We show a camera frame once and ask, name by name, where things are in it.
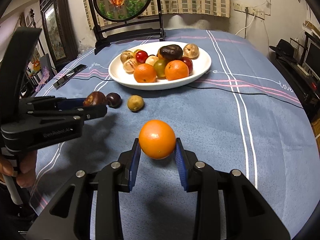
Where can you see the large orange mandarin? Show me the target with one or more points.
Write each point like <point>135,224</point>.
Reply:
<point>157,140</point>

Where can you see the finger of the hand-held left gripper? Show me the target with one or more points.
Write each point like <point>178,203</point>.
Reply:
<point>96,112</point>
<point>72,103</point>

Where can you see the white wall socket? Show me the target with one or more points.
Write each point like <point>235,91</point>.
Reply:
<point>238,6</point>

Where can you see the black desk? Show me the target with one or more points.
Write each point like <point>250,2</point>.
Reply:
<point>295,80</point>

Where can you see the black phone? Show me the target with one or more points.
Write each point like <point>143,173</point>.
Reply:
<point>70,76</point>

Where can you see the white wall socket strip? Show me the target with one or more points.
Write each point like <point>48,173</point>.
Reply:
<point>255,12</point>

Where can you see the large red apple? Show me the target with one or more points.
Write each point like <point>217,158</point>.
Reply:
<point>188,63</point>

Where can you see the large beige sapodilla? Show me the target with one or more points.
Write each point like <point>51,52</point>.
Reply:
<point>191,50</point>

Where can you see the pale cream longan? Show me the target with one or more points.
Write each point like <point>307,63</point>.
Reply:
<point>150,60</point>

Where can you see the person's left hand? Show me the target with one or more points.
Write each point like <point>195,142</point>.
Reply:
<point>27,170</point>

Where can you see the small red tomato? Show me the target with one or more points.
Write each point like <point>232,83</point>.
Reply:
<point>142,56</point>

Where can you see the beige striped longan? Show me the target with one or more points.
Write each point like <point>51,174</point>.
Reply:
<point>130,66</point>

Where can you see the black computer monitor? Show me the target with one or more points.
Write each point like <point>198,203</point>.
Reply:
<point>313,57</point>

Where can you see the black hat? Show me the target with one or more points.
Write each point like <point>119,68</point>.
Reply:
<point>283,47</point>

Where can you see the blue striped tablecloth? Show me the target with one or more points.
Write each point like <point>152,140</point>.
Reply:
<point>225,142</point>

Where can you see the reddish brown mangosteen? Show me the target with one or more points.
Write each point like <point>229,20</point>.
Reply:
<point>96,97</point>

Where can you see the tan brown longan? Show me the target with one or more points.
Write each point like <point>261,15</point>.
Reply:
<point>125,56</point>

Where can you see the dark wood framed painting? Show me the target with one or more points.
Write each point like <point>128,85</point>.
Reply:
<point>53,35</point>

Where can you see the dark purple plum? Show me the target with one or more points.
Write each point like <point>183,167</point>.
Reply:
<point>114,100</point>

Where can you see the round fish picture black stand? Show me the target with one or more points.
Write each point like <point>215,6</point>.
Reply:
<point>125,5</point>

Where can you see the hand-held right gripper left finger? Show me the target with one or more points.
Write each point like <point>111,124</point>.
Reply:
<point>135,170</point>

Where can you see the white oval plate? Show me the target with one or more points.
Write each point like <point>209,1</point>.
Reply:
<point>117,75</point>

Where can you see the green orange tangerine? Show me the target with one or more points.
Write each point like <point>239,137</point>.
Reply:
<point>160,67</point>

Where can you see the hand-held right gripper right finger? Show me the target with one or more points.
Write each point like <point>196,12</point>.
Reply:
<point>181,170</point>

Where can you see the small tan longan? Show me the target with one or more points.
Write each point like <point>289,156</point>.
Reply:
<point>135,103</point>

